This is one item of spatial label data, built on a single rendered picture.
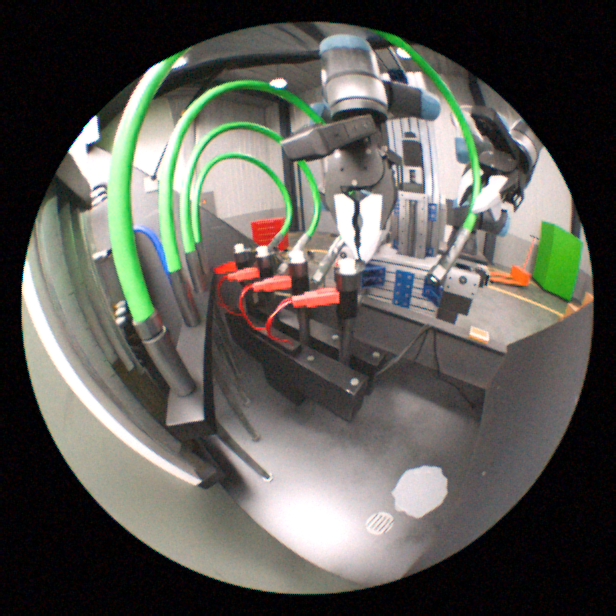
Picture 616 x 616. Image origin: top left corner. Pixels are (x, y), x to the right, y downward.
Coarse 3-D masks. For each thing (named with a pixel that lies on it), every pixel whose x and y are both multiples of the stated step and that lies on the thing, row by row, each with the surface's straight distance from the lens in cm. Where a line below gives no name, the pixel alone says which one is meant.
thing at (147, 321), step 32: (384, 32) 28; (160, 64) 15; (448, 96) 32; (128, 128) 12; (128, 160) 12; (128, 192) 11; (480, 192) 34; (128, 224) 11; (128, 256) 11; (128, 288) 11; (160, 320) 12
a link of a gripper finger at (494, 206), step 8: (496, 176) 35; (488, 184) 34; (496, 184) 34; (488, 192) 32; (496, 192) 32; (480, 200) 31; (488, 200) 31; (496, 200) 32; (472, 208) 31; (480, 208) 31; (488, 208) 32; (496, 208) 34; (496, 216) 35
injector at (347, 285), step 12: (336, 276) 24; (348, 276) 23; (336, 288) 24; (348, 288) 23; (348, 300) 24; (360, 300) 28; (336, 312) 26; (348, 312) 25; (348, 324) 26; (348, 336) 27; (348, 348) 29; (348, 360) 31
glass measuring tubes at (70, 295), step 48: (48, 192) 16; (48, 240) 15; (48, 288) 15; (96, 288) 25; (48, 336) 15; (96, 336) 19; (96, 384) 18; (144, 384) 26; (144, 432) 20; (192, 480) 27
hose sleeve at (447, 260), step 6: (462, 228) 29; (456, 234) 28; (462, 234) 28; (468, 234) 29; (456, 240) 27; (462, 240) 27; (450, 246) 26; (456, 246) 26; (462, 246) 27; (444, 252) 26; (450, 252) 25; (456, 252) 26; (444, 258) 25; (450, 258) 25; (456, 258) 26; (438, 264) 24; (444, 264) 24; (450, 264) 25
